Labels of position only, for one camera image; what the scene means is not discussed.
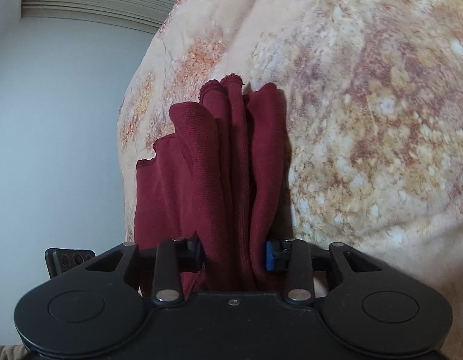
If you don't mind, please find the beige pleated curtain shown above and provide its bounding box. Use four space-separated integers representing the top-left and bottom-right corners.
21 0 173 33

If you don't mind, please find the dark red knit shirt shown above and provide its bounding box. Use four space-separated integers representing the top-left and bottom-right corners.
134 74 287 293

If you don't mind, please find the floral beige bed comforter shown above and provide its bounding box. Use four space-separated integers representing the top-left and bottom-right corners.
117 0 463 359

